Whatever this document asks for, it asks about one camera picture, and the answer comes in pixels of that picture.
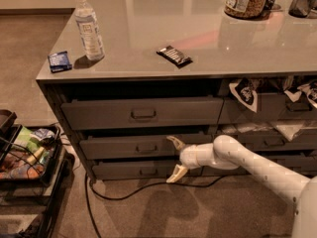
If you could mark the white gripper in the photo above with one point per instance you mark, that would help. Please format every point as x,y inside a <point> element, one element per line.
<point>188,157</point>

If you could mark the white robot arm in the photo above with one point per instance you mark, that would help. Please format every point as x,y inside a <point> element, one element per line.
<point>226,153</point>

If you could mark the grey drawer cabinet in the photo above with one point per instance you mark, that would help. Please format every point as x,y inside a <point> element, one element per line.
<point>222,48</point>

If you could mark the clear plastic bags in drawer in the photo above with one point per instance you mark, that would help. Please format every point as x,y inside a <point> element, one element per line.
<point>289,129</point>

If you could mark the black and white chip bag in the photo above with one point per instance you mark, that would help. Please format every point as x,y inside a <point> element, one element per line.
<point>245,93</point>

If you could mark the dark chocolate bar wrapper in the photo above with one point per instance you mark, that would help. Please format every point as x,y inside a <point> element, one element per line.
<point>175,56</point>

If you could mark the blue snack packet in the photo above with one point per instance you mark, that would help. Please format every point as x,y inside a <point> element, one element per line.
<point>59,62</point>

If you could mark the green snack bag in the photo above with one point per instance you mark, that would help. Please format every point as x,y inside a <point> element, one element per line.
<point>30,140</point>

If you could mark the large jar of nuts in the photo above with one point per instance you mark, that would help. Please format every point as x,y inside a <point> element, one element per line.
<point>244,9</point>

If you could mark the clear plastic water bottle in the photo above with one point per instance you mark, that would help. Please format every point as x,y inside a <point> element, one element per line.
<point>86,20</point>

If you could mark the dark glass pitcher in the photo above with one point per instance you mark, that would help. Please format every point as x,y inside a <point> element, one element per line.
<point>300,8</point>

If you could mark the black wire rack cart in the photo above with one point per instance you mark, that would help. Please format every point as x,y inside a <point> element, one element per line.
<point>31,185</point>

